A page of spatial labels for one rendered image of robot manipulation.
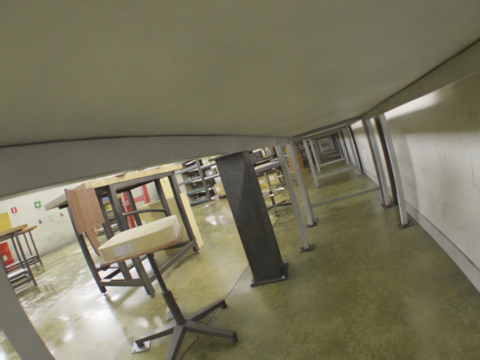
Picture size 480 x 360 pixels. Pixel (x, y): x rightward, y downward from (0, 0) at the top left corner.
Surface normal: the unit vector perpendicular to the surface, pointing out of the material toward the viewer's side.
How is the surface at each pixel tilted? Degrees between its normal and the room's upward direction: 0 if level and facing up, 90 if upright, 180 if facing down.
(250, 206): 90
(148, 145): 90
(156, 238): 90
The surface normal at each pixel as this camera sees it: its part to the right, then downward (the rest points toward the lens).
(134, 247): 0.22, -0.01
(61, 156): 0.89, -0.26
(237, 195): -0.23, 0.13
